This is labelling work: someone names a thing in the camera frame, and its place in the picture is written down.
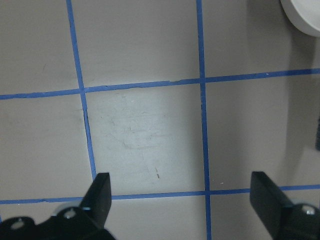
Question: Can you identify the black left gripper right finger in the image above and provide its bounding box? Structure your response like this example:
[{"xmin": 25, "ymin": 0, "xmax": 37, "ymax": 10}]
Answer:
[{"xmin": 249, "ymin": 171, "xmax": 293, "ymax": 235}]

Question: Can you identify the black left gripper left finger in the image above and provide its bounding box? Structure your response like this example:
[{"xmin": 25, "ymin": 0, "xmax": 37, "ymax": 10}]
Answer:
[{"xmin": 79, "ymin": 172, "xmax": 112, "ymax": 228}]

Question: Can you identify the cream hand brush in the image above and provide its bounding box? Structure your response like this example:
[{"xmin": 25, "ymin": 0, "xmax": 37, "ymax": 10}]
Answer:
[{"xmin": 314, "ymin": 119, "xmax": 320, "ymax": 151}]

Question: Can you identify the cream plastic dustpan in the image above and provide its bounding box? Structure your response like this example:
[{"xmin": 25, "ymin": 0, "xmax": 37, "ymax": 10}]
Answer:
[{"xmin": 280, "ymin": 0, "xmax": 320, "ymax": 38}]

